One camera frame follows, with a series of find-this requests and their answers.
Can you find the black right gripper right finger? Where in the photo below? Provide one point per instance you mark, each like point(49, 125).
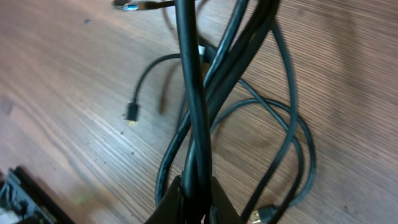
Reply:
point(222, 210)

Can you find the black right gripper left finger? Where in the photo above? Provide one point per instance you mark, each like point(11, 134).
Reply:
point(170, 210)

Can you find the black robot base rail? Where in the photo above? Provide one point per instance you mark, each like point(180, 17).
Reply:
point(23, 201)

